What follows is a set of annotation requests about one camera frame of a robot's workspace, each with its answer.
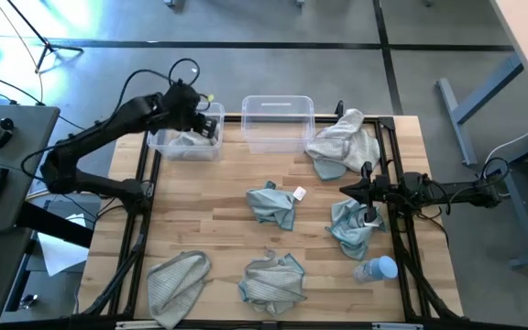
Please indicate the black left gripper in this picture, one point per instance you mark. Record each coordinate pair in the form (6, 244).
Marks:
(197, 120)

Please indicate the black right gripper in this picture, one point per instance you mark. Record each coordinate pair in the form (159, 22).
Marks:
(375, 190)

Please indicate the grey microfiber towel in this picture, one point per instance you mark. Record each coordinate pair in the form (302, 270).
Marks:
(172, 284)
(186, 142)

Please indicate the blue microfiber towel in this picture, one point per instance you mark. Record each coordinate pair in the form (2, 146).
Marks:
(348, 234)
(328, 170)

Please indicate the large grey waffle towel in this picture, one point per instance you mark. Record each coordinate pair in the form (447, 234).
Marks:
(346, 142)

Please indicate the blue towel with white tag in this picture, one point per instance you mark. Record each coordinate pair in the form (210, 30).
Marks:
(271, 206)

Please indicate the grey towel with blue trim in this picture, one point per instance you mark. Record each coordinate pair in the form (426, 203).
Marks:
(271, 286)

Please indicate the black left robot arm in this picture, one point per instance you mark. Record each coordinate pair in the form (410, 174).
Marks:
(108, 124)

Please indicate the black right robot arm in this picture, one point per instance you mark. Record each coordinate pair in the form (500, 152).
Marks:
(456, 190)

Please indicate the clear plastic bin with label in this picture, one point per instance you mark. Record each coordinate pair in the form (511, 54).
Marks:
(278, 128)

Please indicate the clear bottle with blue cap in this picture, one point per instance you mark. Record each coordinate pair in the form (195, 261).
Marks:
(383, 268)

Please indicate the black tripod stand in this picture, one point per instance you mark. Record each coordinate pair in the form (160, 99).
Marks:
(48, 47)

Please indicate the white paper sheet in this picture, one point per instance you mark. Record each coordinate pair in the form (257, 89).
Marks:
(60, 254)

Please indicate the grey desk leg frame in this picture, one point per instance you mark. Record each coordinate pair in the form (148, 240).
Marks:
(457, 121)

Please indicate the black aluminium table frame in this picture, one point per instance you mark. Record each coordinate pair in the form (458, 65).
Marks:
(319, 326)

